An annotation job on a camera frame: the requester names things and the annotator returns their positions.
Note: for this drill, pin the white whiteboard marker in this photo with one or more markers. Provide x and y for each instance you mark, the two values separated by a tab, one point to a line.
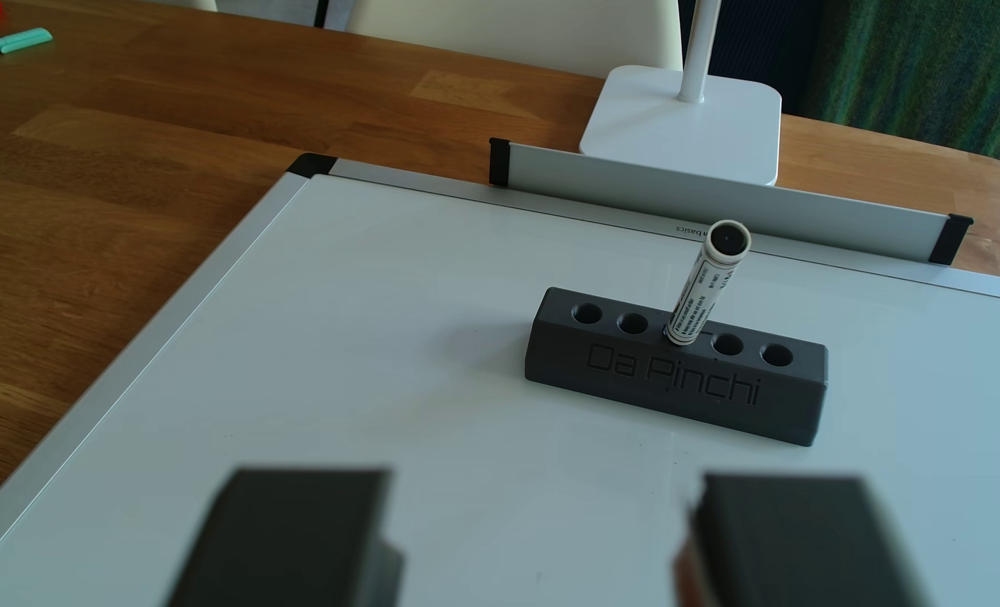
702	291

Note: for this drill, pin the white lamp stand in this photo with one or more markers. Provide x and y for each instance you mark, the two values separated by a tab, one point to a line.
677	126

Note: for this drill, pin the white whiteboard aluminium frame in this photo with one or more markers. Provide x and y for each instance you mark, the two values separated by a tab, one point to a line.
365	362

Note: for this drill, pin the teal highlighter pen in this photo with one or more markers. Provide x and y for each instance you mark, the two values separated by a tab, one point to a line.
11	42

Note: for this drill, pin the grey pen holder block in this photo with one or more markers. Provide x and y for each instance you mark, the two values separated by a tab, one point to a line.
677	384

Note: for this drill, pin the aluminium whiteboard pen tray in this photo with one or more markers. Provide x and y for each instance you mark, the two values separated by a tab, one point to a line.
719	201

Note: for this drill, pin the green curtain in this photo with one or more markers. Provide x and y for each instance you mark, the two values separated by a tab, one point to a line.
930	67

